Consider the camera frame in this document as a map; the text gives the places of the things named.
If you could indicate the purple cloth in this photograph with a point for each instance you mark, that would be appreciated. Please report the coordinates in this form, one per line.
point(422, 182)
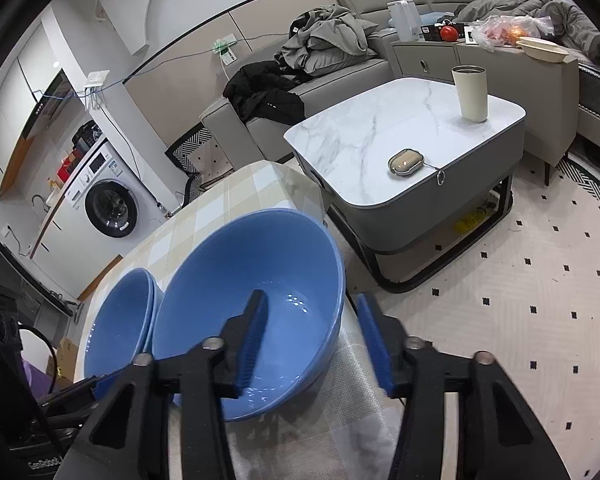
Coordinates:
point(37, 380)

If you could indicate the black small box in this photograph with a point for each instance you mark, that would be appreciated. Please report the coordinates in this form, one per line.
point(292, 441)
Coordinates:
point(431, 32)

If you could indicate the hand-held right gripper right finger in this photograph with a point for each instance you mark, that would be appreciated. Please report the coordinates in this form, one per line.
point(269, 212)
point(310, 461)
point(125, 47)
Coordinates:
point(375, 345)

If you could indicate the black rice cooker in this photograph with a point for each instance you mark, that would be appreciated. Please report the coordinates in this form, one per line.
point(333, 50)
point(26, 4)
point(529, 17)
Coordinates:
point(86, 137)

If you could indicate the beige earbud case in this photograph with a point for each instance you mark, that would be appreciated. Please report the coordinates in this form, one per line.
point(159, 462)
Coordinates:
point(405, 161)

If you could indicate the cardboard box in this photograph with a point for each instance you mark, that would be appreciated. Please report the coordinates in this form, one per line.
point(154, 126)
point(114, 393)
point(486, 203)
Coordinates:
point(62, 360)

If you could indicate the white tall appliance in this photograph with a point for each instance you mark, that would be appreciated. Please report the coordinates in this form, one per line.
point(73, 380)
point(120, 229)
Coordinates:
point(404, 20)

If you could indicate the black white patterned cushion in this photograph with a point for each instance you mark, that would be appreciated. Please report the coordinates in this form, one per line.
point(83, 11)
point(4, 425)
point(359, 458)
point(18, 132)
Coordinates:
point(200, 160)

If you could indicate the plastic bag with oranges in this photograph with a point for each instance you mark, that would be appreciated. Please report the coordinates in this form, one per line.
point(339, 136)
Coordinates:
point(510, 30)

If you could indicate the white green power strip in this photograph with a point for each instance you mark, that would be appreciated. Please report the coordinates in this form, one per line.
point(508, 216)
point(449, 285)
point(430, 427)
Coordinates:
point(226, 50)

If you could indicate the beige tumbler cup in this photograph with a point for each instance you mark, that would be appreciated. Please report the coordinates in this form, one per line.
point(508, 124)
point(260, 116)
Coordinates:
point(472, 95)

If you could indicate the grey sofa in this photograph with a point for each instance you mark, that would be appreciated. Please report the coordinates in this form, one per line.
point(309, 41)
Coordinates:
point(330, 85)

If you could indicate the grey jacket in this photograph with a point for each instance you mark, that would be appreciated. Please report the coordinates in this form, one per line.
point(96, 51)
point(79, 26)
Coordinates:
point(330, 42)

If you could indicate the beige food container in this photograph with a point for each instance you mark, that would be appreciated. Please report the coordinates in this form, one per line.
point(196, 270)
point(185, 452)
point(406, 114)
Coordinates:
point(542, 50)

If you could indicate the marble top coffee table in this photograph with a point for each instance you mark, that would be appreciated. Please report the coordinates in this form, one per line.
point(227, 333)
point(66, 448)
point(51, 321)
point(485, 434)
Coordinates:
point(370, 130)

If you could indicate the white kitchen counter cabinet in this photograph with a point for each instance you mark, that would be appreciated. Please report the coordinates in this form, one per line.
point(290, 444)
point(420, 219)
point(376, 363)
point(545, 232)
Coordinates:
point(65, 255)

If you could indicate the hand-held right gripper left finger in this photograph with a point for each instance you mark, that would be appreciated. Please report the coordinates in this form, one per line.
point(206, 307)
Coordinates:
point(252, 340)

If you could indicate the grey sofa console cabinet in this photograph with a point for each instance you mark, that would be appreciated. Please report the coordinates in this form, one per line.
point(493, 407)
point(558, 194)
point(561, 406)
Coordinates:
point(520, 110)

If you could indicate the black glass appliance door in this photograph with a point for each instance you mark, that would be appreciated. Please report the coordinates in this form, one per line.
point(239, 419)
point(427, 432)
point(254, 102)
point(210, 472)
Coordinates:
point(15, 270)

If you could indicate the white rug with black diamonds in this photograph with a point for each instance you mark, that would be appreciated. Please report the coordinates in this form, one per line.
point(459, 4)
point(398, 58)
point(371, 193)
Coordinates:
point(530, 310)

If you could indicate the chrome faucet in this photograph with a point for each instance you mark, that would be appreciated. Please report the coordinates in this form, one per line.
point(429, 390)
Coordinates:
point(39, 200)

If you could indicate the red box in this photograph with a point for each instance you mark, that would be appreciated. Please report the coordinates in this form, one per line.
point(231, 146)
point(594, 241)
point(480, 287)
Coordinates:
point(69, 166)

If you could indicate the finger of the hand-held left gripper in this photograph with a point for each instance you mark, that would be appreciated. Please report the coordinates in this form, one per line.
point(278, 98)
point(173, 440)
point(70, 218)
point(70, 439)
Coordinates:
point(70, 392)

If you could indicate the white upper cabinet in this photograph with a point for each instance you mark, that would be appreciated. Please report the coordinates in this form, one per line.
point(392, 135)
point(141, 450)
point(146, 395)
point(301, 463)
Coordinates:
point(10, 110)

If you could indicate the white washing machine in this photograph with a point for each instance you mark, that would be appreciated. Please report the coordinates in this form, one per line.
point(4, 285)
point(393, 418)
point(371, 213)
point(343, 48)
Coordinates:
point(115, 195)

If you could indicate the grey quilt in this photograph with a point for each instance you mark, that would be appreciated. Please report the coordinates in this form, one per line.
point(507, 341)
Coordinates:
point(555, 15)

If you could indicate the black jacket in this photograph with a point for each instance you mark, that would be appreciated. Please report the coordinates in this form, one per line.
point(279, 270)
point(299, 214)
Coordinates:
point(265, 95)

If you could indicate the red round object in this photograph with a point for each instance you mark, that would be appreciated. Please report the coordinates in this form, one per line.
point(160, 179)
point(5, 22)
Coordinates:
point(448, 33)

